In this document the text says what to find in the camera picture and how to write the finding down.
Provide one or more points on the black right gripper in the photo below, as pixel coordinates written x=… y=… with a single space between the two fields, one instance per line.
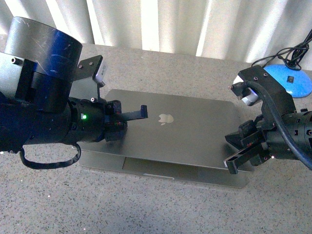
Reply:
x=245 y=140

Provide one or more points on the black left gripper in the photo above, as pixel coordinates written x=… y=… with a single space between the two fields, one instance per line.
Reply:
x=90 y=121

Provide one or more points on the silver laptop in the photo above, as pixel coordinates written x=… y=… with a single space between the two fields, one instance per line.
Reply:
x=183 y=138

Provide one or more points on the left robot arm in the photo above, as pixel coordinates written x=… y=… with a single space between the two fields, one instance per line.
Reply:
x=49 y=95

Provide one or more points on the blue lamp base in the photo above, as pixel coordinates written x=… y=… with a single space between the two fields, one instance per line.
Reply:
x=297 y=83

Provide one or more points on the white curtain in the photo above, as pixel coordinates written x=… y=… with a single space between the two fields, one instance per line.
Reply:
x=243 y=30

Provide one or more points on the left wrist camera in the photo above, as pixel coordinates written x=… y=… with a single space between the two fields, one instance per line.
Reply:
x=94 y=67

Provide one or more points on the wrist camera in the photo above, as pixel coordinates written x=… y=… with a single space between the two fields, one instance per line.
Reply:
x=94 y=67
x=253 y=83

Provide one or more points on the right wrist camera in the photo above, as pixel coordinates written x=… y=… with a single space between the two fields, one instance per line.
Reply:
x=253 y=83

